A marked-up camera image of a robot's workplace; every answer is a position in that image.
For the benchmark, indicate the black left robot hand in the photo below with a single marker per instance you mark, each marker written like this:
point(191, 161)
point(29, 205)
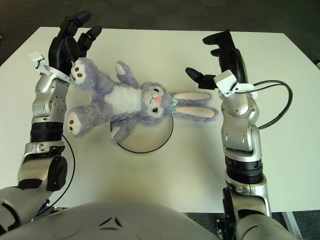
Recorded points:
point(65, 50)

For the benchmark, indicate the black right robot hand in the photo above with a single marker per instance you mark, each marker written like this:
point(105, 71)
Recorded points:
point(230, 57)

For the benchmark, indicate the purple plush bunny doll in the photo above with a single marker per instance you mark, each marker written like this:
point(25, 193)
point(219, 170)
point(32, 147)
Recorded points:
point(130, 100)

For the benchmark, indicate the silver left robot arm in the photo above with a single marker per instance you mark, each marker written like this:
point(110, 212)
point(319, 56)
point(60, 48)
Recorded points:
point(42, 120)

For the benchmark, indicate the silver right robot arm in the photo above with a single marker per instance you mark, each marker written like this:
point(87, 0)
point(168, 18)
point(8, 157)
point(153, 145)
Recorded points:
point(242, 140)

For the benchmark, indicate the white plate with black rim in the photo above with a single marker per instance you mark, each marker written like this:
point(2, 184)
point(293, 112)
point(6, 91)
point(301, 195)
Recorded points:
point(147, 135)

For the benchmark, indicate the white right wrist connector box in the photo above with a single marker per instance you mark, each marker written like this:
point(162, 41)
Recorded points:
point(226, 81)

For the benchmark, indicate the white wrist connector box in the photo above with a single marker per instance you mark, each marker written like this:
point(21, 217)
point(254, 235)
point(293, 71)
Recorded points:
point(36, 58)
point(226, 81)

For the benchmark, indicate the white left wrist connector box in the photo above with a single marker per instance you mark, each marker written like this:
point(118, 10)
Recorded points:
point(36, 58)

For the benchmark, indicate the grey robot torso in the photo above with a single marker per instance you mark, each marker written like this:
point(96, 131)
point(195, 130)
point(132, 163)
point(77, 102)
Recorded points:
point(112, 220)

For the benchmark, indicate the black metal bracket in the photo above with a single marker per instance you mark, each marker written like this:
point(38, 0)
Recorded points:
point(221, 228)

